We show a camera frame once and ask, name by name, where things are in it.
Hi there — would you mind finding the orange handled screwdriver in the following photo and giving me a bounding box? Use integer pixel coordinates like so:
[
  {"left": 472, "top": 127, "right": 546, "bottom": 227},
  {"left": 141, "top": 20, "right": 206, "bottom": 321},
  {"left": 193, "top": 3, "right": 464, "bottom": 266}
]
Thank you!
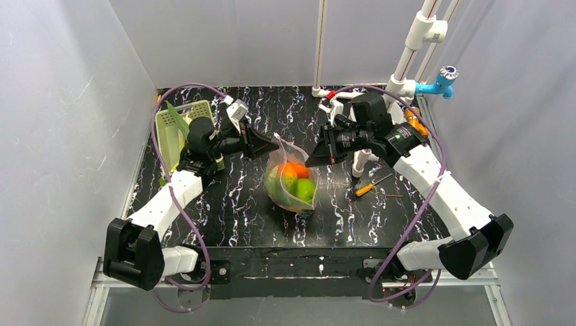
[{"left": 355, "top": 174, "right": 392, "bottom": 198}]

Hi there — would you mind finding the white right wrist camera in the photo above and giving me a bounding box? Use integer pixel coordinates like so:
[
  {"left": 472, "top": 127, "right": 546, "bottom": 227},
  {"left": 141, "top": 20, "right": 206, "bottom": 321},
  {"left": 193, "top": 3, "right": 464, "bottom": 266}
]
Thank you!
[{"left": 318, "top": 91, "right": 349, "bottom": 127}]

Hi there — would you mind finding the white pipe frame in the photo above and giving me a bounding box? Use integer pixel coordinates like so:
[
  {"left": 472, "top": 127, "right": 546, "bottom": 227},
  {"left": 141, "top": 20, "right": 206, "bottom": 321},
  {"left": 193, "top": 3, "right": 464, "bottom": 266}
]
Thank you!
[{"left": 311, "top": 0, "right": 462, "bottom": 179}]

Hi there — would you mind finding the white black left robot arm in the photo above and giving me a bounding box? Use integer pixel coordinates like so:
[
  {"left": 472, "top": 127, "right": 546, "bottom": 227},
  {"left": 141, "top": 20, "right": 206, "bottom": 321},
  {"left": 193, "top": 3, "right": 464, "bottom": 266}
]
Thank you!
[{"left": 103, "top": 117, "right": 279, "bottom": 291}]

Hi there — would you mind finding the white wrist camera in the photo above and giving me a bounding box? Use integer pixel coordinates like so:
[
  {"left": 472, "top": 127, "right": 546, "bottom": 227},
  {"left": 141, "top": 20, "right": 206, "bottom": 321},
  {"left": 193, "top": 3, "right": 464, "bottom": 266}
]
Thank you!
[
  {"left": 223, "top": 95, "right": 248, "bottom": 133},
  {"left": 318, "top": 91, "right": 349, "bottom": 127}
]

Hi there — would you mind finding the clear zip top bag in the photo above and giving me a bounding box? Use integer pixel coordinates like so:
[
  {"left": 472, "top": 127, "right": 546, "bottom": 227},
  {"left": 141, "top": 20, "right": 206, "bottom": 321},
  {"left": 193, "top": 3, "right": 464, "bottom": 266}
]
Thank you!
[{"left": 264, "top": 133, "right": 320, "bottom": 213}]

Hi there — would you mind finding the pale green cabbage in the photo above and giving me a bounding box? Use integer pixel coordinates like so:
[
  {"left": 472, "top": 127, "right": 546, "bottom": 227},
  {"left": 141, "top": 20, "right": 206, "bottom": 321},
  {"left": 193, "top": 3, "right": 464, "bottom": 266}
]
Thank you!
[{"left": 264, "top": 166, "right": 285, "bottom": 203}]

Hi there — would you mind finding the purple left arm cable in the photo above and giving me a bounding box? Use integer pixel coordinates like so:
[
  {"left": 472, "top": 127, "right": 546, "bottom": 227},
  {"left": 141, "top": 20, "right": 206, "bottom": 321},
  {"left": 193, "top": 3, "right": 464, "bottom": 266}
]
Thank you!
[{"left": 149, "top": 82, "right": 230, "bottom": 314}]

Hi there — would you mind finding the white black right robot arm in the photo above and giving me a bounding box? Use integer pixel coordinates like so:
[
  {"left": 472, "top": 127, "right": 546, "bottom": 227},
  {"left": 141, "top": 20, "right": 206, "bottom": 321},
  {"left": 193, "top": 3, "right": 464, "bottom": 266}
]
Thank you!
[{"left": 306, "top": 92, "right": 514, "bottom": 280}]

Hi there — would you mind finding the yellow green mango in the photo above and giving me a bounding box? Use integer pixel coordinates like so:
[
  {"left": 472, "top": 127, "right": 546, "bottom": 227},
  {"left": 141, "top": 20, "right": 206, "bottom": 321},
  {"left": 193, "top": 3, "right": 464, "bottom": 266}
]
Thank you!
[{"left": 276, "top": 162, "right": 298, "bottom": 196}]

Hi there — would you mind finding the green ridged loofah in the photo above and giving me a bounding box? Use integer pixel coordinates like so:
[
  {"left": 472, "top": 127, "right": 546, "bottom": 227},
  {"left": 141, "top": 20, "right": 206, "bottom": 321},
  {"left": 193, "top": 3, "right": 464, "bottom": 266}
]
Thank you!
[{"left": 164, "top": 101, "right": 190, "bottom": 140}]

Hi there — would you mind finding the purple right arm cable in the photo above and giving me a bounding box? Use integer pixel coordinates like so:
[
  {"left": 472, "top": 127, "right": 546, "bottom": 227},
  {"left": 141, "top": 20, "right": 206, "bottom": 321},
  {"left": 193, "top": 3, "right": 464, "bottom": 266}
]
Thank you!
[{"left": 333, "top": 85, "right": 448, "bottom": 310}]

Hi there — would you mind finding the cream perforated plastic basket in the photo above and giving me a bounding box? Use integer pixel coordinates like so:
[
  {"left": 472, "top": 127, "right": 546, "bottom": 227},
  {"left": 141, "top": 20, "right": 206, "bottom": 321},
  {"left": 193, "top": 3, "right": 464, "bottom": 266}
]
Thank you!
[{"left": 155, "top": 100, "right": 215, "bottom": 168}]

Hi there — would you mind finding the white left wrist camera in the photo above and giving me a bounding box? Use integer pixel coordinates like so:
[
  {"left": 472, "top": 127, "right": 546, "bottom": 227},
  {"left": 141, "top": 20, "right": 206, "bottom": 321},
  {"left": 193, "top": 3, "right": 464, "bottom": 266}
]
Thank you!
[{"left": 223, "top": 95, "right": 248, "bottom": 133}]

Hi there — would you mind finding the orange faucet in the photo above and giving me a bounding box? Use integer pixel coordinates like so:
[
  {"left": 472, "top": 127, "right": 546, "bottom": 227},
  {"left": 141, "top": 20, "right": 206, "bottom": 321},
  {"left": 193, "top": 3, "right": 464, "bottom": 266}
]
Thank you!
[{"left": 404, "top": 107, "right": 429, "bottom": 139}]

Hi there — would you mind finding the orange fruit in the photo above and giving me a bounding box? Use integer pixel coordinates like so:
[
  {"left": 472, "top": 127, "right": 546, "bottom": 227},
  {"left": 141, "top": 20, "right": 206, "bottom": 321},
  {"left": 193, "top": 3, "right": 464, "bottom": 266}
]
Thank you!
[{"left": 291, "top": 162, "right": 310, "bottom": 179}]

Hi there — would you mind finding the blue faucet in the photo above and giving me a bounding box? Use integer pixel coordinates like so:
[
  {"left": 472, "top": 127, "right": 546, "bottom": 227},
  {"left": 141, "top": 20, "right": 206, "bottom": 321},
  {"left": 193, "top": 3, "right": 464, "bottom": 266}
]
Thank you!
[{"left": 414, "top": 65, "right": 459, "bottom": 99}]

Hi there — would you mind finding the green apple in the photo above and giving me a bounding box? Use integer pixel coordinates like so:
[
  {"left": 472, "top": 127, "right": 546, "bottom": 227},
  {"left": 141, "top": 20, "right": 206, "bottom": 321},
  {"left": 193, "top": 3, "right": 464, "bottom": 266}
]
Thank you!
[{"left": 295, "top": 179, "right": 316, "bottom": 204}]

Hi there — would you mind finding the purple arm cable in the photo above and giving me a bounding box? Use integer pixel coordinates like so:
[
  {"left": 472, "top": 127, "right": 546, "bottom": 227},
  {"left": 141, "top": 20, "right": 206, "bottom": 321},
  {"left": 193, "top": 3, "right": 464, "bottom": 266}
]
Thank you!
[
  {"left": 149, "top": 82, "right": 230, "bottom": 314},
  {"left": 333, "top": 85, "right": 448, "bottom": 310}
]

